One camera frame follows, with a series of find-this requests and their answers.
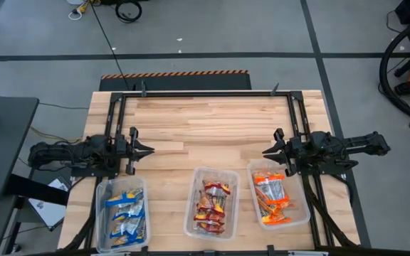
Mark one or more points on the orange shop vacuum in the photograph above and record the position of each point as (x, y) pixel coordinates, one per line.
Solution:
(382, 73)

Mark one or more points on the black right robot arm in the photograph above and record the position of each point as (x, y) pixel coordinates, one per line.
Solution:
(354, 145)

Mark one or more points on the yellow power plug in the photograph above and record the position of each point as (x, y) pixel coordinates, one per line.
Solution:
(83, 6)

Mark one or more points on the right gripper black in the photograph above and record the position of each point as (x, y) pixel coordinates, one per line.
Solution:
(294, 149)

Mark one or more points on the black hazard-striped floor mat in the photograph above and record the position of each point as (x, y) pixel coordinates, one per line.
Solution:
(176, 82)

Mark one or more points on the black metal rig frame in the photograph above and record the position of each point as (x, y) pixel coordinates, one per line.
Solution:
(205, 94)

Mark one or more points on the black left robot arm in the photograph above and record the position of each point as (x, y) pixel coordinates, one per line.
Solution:
(84, 151)

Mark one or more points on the black desk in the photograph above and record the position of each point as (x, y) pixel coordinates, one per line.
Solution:
(2, 149)

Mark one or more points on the clear plastic bin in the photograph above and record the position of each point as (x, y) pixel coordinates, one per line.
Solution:
(299, 206)
(192, 177)
(102, 213)

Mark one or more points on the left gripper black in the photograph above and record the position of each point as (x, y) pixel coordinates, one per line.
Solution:
(122, 147)

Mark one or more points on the black diagonal support beam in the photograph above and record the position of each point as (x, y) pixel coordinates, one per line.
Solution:
(37, 190)

